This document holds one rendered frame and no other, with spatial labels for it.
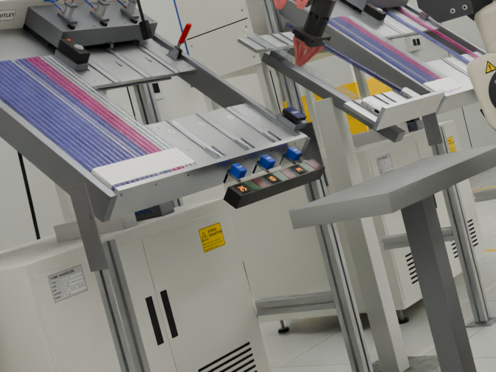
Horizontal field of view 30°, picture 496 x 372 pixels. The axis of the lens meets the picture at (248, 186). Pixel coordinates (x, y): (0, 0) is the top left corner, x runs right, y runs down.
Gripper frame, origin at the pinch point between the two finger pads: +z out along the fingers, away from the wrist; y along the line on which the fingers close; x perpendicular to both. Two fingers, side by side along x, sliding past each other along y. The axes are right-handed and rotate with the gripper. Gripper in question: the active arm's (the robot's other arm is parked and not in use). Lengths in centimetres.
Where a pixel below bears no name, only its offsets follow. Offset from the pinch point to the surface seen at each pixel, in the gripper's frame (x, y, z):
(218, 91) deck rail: -9.0, 19.0, 11.6
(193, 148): 12, 53, 10
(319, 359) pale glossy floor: 31, -29, 96
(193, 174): 21, 62, 10
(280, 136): 15.5, 23.5, 10.2
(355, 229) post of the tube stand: 31.3, -8.5, 36.7
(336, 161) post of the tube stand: 17.7, -8.3, 22.5
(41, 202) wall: -125, -53, 141
